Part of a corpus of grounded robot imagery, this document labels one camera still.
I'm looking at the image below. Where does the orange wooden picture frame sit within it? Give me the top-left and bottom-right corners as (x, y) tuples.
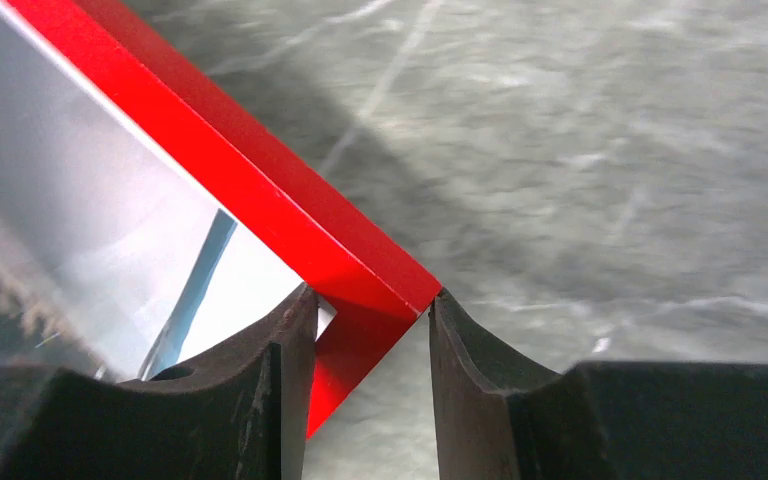
(6, 1), (441, 433)

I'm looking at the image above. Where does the clear acrylic sheet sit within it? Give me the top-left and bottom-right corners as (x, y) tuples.
(0, 1), (301, 381)

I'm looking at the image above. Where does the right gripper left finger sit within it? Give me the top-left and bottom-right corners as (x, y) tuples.
(0, 285), (318, 479)

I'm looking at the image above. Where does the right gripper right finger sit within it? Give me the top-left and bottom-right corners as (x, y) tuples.
(429, 291), (768, 479)

